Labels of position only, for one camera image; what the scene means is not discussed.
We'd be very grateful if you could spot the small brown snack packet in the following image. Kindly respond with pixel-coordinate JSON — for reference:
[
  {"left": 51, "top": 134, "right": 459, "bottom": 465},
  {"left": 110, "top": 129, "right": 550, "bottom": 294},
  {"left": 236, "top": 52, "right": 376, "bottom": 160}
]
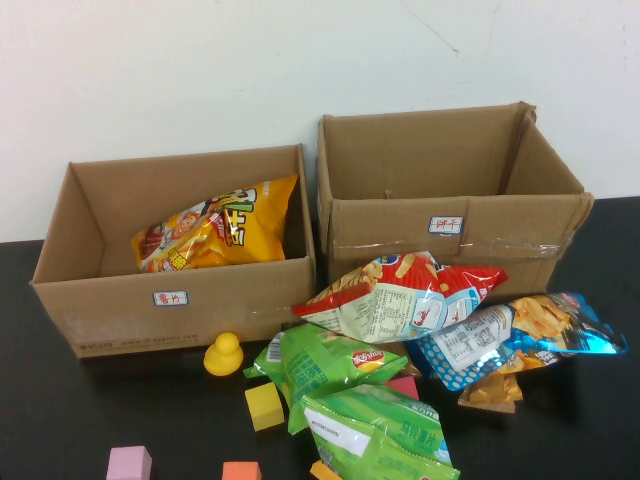
[{"left": 457, "top": 372, "right": 525, "bottom": 414}]

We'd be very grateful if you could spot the yellow rubber duck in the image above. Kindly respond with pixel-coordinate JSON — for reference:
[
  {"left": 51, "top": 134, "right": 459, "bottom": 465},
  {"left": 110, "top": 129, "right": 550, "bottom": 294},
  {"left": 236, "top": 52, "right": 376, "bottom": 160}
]
[{"left": 203, "top": 332, "right": 245, "bottom": 377}]

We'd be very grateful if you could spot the green bag with white sticker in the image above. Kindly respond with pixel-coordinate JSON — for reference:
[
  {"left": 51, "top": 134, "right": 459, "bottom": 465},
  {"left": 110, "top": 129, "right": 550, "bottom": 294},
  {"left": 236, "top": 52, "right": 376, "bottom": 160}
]
[{"left": 299, "top": 383, "right": 461, "bottom": 480}]

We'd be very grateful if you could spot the white label on tall box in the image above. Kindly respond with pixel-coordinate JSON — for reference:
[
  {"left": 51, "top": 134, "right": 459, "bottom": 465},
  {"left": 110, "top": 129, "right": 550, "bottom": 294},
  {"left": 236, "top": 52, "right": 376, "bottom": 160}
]
[{"left": 428, "top": 215, "right": 465, "bottom": 235}]

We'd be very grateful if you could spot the blue potato chips bag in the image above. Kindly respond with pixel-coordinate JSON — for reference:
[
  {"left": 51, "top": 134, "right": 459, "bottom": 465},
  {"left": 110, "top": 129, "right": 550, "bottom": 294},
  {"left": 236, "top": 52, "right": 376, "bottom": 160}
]
[{"left": 407, "top": 292, "right": 627, "bottom": 392}]

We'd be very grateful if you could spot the small orange snack packet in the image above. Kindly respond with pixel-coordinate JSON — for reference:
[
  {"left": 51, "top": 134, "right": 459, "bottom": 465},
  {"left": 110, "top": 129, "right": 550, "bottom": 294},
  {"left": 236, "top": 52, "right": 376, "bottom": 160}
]
[{"left": 308, "top": 459, "right": 346, "bottom": 480}]

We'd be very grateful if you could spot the wide low cardboard box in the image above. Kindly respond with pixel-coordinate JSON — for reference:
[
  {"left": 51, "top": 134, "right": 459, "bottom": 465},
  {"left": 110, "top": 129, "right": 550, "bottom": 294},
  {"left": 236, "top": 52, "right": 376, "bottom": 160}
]
[{"left": 29, "top": 143, "right": 319, "bottom": 360}]

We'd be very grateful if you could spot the orange foam cube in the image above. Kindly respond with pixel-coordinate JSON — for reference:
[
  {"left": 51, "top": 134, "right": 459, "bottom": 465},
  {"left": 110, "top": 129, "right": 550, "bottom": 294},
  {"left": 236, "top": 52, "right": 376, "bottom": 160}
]
[{"left": 221, "top": 461, "right": 262, "bottom": 480}]

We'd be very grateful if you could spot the red shrimp chips bag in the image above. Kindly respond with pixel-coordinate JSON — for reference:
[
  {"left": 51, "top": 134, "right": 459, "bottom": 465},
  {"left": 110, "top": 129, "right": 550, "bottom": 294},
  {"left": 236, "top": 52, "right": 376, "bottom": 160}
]
[{"left": 290, "top": 250, "right": 510, "bottom": 345}]

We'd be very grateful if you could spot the green Lay's chips bag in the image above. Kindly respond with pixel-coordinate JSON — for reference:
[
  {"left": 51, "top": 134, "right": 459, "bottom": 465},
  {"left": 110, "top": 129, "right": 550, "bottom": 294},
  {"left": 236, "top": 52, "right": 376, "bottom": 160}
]
[{"left": 243, "top": 323, "right": 410, "bottom": 436}]

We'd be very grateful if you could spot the yellow foam cube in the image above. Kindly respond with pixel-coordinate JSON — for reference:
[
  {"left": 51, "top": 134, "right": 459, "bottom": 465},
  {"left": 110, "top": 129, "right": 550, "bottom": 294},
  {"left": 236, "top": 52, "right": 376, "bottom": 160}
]
[{"left": 244, "top": 382, "right": 286, "bottom": 433}]

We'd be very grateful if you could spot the tall taped cardboard box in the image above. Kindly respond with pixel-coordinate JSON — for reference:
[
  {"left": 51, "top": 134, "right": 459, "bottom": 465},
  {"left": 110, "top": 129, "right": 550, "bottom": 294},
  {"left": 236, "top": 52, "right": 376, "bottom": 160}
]
[{"left": 316, "top": 101, "right": 596, "bottom": 301}]

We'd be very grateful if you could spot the yellow fries snack bag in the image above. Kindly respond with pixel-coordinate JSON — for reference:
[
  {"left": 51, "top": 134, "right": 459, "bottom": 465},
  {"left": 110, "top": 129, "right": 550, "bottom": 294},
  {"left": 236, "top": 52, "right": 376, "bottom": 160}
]
[{"left": 130, "top": 173, "right": 300, "bottom": 274}]

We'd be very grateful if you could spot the pink foam cube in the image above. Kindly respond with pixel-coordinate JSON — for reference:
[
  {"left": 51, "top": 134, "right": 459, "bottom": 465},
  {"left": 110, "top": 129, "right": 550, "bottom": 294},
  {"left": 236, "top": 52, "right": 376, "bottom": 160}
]
[{"left": 106, "top": 446, "right": 153, "bottom": 480}]

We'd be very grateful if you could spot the white label on low box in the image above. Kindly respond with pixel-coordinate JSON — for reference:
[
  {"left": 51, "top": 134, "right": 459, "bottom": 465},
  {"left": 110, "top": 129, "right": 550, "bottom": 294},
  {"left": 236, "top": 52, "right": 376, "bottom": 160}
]
[{"left": 152, "top": 290, "right": 190, "bottom": 307}]

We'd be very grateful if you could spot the red foam block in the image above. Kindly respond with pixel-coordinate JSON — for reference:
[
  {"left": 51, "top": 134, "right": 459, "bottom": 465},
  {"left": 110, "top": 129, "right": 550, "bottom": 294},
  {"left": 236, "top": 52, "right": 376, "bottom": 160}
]
[{"left": 383, "top": 375, "right": 421, "bottom": 401}]

